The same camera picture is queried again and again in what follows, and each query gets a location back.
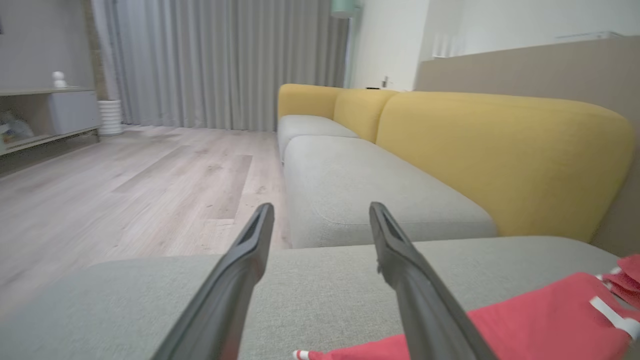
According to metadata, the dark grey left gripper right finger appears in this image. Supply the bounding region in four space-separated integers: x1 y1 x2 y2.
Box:
369 201 498 360

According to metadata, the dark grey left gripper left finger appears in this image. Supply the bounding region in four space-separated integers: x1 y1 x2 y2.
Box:
152 202 276 360

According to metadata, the red jersey with white sleeves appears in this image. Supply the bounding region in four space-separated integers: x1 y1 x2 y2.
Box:
292 272 640 360

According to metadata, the medium grey sofa seat cushion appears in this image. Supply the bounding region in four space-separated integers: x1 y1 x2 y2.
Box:
283 135 498 249

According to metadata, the small grey sofa seat cushion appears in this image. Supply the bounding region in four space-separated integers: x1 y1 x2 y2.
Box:
276 115 358 161

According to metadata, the narrow yellow sofa backrest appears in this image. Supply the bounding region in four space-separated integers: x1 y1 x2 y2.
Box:
333 89 398 143

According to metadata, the yellow sofa end backrest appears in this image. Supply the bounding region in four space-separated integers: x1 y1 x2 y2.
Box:
277 83 346 120

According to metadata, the white ribbed floor vase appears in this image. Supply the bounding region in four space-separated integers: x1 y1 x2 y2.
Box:
97 99 123 136

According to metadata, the grey pleated curtain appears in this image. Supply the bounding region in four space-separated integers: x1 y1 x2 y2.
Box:
92 0 351 132

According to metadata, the low grey wooden media cabinet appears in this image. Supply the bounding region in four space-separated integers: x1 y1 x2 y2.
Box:
0 87 102 157

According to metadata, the grey plush toy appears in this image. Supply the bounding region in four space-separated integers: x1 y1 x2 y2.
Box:
0 111 33 143

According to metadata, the mint green lamp shade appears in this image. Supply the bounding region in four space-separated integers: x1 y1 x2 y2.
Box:
330 0 362 18

